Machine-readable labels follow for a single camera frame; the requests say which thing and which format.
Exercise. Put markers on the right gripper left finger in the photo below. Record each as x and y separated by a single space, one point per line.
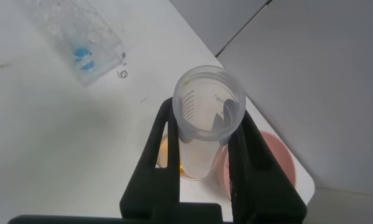
161 186

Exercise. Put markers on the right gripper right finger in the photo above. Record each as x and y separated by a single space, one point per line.
261 180

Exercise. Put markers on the test tube with yellow pigment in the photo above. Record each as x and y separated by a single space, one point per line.
205 93

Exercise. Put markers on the clear glass beaker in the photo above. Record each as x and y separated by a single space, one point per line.
163 155

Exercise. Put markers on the clear acrylic test tube rack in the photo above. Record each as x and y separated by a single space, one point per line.
68 25

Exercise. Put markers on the pink bowl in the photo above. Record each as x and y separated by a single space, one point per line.
279 155

